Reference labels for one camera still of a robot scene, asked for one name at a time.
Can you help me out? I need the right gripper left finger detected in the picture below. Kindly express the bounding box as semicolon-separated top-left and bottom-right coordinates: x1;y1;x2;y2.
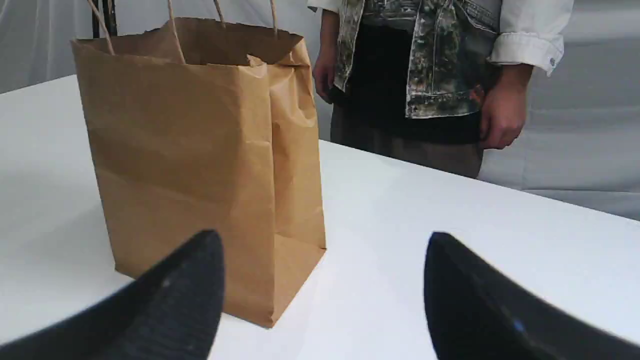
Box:
1;230;226;360

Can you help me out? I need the person's left hand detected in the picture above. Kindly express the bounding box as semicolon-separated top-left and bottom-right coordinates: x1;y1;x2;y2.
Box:
481;79;527;150

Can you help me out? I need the person's right hand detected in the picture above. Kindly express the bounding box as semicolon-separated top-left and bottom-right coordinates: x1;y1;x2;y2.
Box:
313;46;337;104

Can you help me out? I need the brown paper bag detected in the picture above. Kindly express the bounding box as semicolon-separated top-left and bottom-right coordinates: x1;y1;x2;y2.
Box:
71;1;327;329

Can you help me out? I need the person's right forearm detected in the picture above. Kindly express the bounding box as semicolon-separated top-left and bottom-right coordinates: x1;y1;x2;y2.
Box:
307;0;342;54

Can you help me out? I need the person's left forearm white sleeve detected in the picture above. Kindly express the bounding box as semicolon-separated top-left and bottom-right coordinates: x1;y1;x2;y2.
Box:
489;0;574;90

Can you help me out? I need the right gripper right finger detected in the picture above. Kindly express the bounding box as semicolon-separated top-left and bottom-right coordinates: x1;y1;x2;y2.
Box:
423;232;640;360

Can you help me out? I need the person's torso camouflage vest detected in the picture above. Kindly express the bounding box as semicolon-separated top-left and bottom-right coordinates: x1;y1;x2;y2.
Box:
329;0;503;180

